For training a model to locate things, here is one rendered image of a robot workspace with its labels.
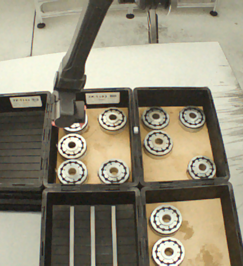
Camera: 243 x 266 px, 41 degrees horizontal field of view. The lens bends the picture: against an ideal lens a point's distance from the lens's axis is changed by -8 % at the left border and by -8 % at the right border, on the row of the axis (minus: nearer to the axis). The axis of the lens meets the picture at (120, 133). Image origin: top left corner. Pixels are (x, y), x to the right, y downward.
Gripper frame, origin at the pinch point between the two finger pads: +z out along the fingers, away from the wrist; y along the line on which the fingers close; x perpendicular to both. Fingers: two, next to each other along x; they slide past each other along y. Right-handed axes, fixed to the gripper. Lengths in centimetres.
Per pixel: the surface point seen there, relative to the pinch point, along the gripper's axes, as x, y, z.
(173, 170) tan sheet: -12.2, 33.7, 12.0
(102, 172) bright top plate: -13.4, 9.7, 8.3
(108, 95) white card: 16.2, 12.2, 5.7
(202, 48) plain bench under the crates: 65, 61, 31
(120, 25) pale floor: 172, 19, 106
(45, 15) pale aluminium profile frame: 177, -48, 92
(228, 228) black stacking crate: -36, 50, 8
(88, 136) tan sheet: 2.7, 4.2, 12.2
